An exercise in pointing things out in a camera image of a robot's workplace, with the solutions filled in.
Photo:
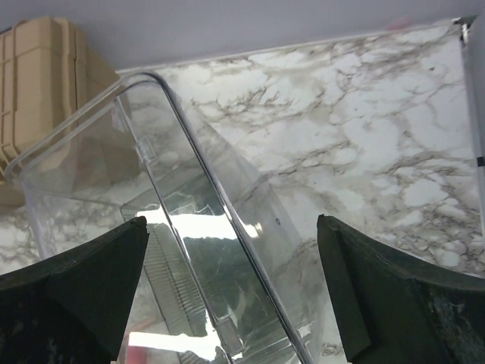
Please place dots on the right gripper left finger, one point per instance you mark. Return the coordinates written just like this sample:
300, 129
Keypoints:
74, 307

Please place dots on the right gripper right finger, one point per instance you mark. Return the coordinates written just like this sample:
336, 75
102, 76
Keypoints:
391, 307

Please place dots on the clear acrylic makeup organizer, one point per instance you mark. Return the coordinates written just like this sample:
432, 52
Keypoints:
220, 282

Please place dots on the tan plastic toolbox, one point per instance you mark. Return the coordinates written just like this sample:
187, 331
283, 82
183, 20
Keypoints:
48, 72

